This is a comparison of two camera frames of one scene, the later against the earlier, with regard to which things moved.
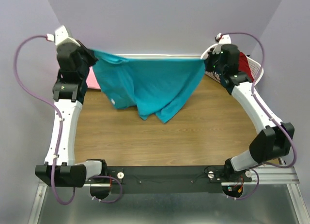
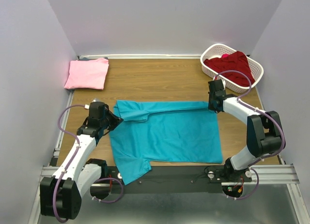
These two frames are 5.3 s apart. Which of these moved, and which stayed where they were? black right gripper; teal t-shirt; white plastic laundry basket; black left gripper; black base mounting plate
Moved: black left gripper; teal t-shirt; black right gripper
Stayed: black base mounting plate; white plastic laundry basket
